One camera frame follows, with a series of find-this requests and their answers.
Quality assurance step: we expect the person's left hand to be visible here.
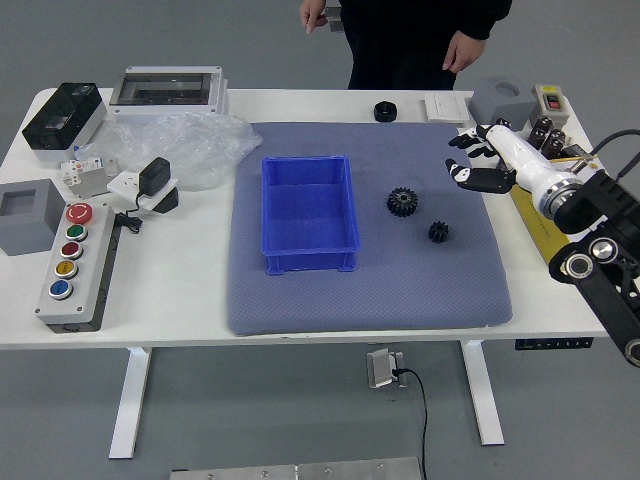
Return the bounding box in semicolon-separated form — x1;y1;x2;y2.
442;33;487;74

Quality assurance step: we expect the person's right hand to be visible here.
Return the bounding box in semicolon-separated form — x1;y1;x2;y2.
298;0;329;35

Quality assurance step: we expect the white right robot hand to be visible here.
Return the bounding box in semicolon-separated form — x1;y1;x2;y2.
444;118;561;205

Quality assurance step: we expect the big black gear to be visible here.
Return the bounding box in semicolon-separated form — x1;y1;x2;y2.
385;186;420;219

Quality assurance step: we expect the yellow white cardboard box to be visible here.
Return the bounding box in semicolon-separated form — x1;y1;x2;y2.
510;154;599;264

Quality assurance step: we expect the black round nut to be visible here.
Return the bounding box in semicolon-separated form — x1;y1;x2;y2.
373;100;400;124

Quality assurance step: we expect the grey distribution box clear window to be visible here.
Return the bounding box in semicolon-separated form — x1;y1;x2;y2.
108;64;230;125

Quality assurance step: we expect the blue plastic box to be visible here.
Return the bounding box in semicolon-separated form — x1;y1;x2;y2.
260;154;363;277

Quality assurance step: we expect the grey push button control box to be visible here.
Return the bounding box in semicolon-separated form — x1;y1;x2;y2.
33;201;119;334

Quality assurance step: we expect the grey block with round hole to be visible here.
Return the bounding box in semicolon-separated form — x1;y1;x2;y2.
468;78;539;132

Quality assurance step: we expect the person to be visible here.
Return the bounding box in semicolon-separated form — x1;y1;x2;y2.
298;0;515;91

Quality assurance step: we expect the clear plastic bag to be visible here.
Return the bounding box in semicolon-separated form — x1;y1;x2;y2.
74;110;264;192

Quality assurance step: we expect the grey-blue padded mat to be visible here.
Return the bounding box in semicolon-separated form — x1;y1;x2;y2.
225;121;514;337

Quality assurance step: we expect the black table control panel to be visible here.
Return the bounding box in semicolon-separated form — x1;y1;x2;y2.
514;338;595;351

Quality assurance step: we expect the black power adapter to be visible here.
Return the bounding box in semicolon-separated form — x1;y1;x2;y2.
138;156;173;197

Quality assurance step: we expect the white table leg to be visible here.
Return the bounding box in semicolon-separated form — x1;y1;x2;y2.
459;339;506;447
108;346;153;460

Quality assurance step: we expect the white socket on black base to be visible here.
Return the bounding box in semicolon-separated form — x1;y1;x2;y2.
106;169;181;216

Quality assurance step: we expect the silver floor socket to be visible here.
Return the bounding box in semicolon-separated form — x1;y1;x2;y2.
366;349;409;390

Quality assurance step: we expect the white circuit breaker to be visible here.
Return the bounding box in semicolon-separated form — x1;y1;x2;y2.
59;154;121;199

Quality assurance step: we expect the grey block with square hole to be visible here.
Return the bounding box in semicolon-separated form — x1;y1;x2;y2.
0;178;69;257

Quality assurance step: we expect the grey metal plate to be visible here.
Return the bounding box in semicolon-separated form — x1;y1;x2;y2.
169;456;421;480

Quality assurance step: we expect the white wall switch plate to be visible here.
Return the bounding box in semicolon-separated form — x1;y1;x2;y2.
423;94;471;124

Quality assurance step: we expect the grey switch box red button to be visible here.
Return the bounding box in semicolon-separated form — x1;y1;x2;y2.
530;83;573;126

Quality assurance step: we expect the black lid enclosure box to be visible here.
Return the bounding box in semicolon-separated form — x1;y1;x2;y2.
22;82;107;164

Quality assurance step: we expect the black adapter cord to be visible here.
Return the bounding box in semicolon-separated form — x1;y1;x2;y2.
113;192;145;235

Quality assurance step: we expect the black floor cable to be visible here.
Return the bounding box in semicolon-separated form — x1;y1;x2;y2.
392;367;429;480

